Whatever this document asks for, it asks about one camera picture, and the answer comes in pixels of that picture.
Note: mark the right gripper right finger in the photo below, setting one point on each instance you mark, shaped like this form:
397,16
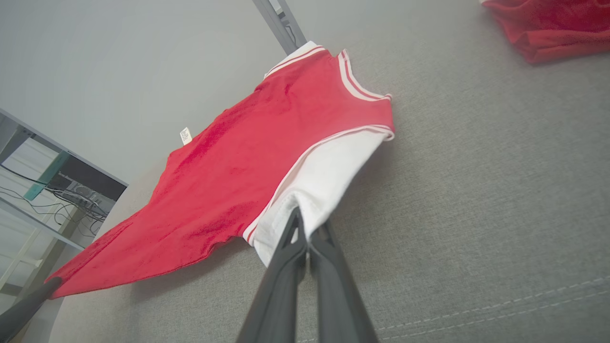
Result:
338,295

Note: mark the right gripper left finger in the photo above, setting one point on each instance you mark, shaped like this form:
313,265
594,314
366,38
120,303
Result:
281,286

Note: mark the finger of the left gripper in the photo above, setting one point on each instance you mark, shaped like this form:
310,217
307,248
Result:
28,302

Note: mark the red white sleeveless jersey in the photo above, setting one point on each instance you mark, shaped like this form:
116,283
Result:
238,166

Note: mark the red printed shorts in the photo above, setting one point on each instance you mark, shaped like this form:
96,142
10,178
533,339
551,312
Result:
553,24

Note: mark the grey metal desk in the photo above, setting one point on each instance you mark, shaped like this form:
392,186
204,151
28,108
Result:
47,228

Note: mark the teal flat box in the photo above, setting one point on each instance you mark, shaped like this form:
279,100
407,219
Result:
47,175

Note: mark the black computer tower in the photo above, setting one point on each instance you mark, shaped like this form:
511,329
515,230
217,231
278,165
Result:
95,183

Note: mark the grey metal partition post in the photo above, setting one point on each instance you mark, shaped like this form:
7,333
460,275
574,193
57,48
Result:
281,24

